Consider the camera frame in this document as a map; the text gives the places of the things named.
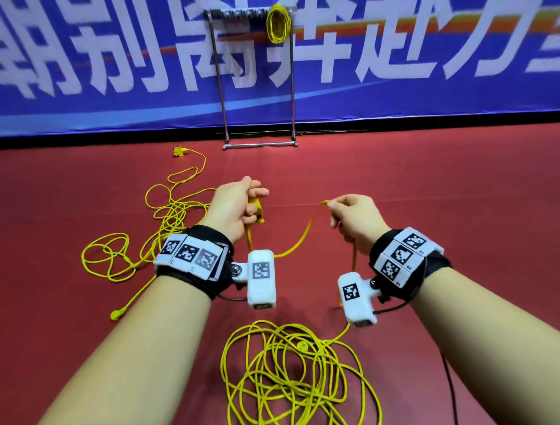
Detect black marker wristband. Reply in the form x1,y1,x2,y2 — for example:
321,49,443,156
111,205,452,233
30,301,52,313
153,224,236,301
368,227,453,304

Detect person's left hand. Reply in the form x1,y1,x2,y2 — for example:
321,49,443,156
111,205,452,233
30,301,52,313
198,176,271,245

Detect person's right forearm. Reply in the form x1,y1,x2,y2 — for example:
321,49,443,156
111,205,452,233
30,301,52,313
411,267,560,425

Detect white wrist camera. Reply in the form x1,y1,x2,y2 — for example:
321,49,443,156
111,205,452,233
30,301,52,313
231,249,278,310
337,271,390,329

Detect black cable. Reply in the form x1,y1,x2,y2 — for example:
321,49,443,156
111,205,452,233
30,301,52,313
442,354,460,425

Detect person's right hand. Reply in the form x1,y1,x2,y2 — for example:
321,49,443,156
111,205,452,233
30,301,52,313
326,193,393,257

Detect blue banner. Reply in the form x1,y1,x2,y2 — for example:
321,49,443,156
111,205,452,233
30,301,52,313
0,0,560,140

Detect person's left forearm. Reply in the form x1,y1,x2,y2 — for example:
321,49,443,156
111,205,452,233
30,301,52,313
39,276,215,425

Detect metal rack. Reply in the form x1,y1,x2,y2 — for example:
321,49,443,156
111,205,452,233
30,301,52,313
204,7,299,151

